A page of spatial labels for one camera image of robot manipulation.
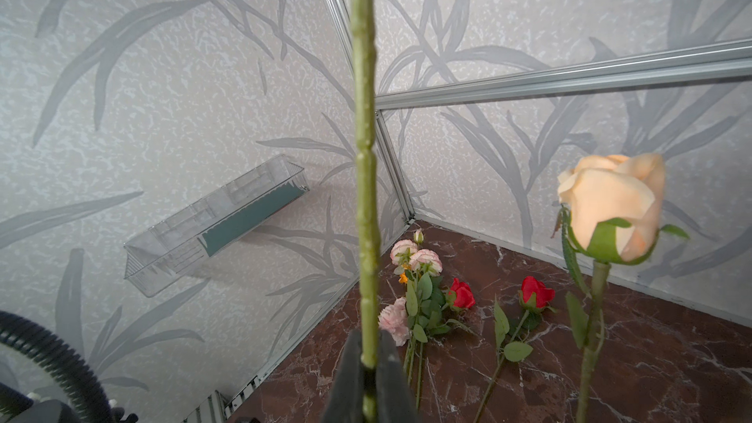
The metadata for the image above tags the bunch of artificial flowers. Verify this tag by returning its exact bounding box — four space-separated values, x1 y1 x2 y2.
379 228 476 409

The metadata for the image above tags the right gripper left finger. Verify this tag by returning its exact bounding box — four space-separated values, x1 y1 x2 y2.
320 330 365 423

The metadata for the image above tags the cream peach rose stem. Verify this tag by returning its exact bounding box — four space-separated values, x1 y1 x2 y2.
557 153 689 422

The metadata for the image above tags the red rose stem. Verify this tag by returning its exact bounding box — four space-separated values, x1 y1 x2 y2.
351 0 381 422
473 276 555 422

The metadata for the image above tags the clear plastic wall shelf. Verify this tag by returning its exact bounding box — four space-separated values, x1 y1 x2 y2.
123 155 309 298

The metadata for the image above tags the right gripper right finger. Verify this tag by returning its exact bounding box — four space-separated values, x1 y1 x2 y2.
376 330 419 423

